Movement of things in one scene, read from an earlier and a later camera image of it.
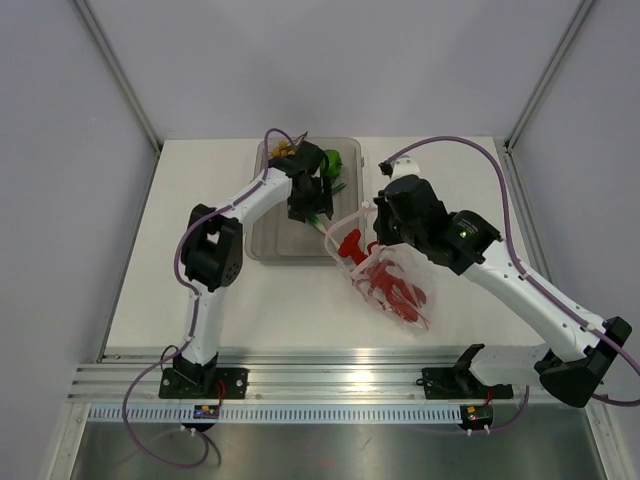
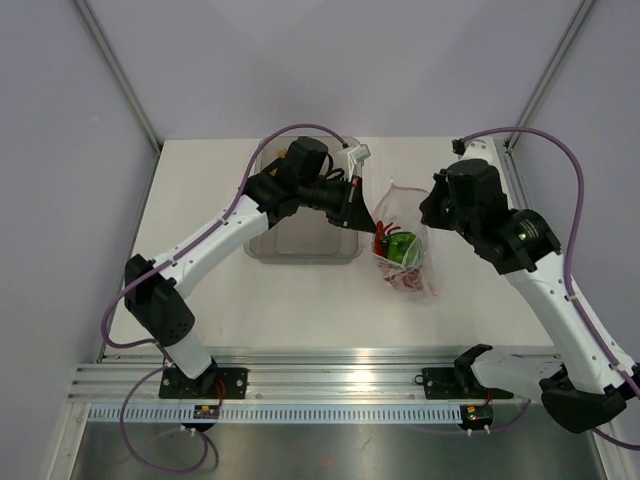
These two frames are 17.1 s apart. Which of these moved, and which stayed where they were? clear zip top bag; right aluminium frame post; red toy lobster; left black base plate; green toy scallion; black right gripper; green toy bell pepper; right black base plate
Moved: red toy lobster; black right gripper; green toy bell pepper; clear zip top bag; green toy scallion
Stayed: right aluminium frame post; right black base plate; left black base plate
